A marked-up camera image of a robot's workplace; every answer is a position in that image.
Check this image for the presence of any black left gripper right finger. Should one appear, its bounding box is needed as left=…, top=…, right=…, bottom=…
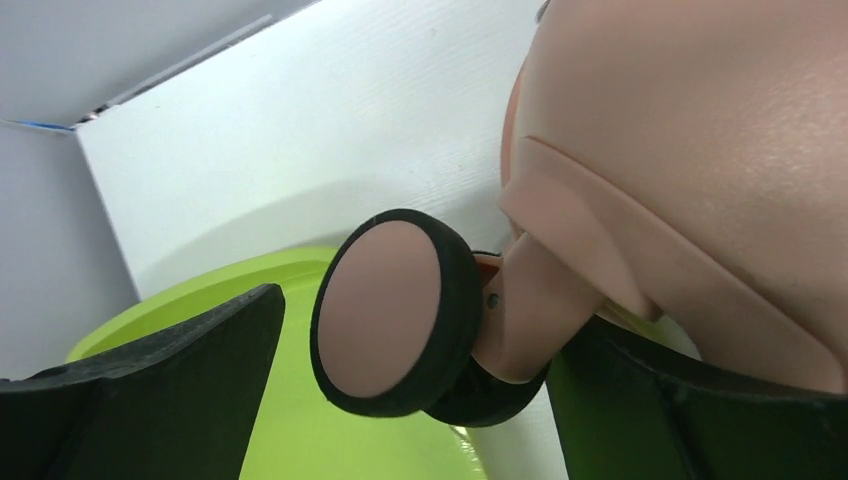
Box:
left=547, top=318, right=847, bottom=480

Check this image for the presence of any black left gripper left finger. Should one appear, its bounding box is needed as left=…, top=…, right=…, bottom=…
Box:
left=1, top=284, right=285, bottom=479

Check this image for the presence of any green plastic tray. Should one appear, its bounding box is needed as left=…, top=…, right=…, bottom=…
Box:
left=66, top=247, right=486, bottom=480

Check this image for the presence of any pink hard-shell suitcase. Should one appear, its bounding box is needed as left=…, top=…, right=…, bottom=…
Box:
left=310, top=1, right=847, bottom=427

